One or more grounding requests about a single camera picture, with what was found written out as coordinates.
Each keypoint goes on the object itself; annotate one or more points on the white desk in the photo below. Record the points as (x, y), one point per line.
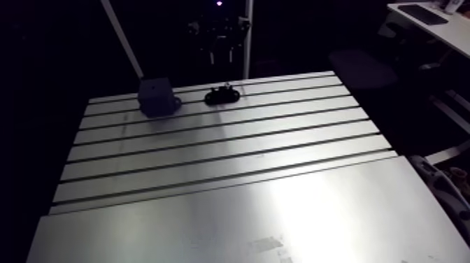
(446, 29)

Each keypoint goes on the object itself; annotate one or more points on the dark blue-grey block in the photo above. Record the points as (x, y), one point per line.
(156, 97)

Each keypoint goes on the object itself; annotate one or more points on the black oval holder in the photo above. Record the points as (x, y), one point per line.
(221, 97)

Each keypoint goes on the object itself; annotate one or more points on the slanted white post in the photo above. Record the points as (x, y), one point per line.
(122, 37)

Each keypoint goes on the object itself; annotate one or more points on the black keyboard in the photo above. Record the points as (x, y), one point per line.
(423, 14)

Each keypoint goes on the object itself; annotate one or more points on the black office chair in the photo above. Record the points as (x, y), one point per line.
(361, 69)

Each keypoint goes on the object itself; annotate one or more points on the upright white post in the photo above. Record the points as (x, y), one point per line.
(248, 38)

